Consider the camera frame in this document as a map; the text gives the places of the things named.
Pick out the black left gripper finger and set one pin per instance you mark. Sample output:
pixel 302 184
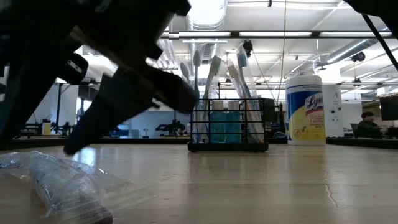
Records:
pixel 124 115
pixel 96 105

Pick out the black metal rack frame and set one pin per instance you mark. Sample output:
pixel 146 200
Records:
pixel 58 102

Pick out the black hanging ceiling lamp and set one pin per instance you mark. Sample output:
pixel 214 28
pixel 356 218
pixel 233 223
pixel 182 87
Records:
pixel 247 46
pixel 358 56

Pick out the silver round air duct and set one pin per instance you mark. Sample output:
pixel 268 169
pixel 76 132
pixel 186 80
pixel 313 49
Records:
pixel 348 51

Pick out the black monitor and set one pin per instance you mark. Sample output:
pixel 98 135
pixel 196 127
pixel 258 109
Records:
pixel 390 107

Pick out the green toothbrush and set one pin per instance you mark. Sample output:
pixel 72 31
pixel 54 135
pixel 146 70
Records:
pixel 214 63

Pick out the black metal table frame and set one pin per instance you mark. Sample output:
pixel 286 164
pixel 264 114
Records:
pixel 155 140

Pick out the grey office chair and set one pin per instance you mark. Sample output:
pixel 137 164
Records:
pixel 355 129

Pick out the small white round cap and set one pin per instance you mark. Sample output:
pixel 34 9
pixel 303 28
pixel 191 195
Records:
pixel 234 127

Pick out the yellow blue wipes canister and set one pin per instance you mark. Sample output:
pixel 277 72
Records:
pixel 304 124

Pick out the background black robot arm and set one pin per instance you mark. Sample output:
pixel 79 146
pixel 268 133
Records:
pixel 171 127

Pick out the yellow container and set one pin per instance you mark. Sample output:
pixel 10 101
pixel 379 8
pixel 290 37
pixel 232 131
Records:
pixel 46 128

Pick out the orange toothbrush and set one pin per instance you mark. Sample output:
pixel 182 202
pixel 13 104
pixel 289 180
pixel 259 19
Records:
pixel 233 71

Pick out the silver spiral air duct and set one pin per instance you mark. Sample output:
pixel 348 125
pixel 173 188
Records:
pixel 206 12

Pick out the small blue mouthwash bottle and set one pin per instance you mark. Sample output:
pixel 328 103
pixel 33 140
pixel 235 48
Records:
pixel 217 127

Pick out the person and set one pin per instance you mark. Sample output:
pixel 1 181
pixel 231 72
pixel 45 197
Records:
pixel 368 129

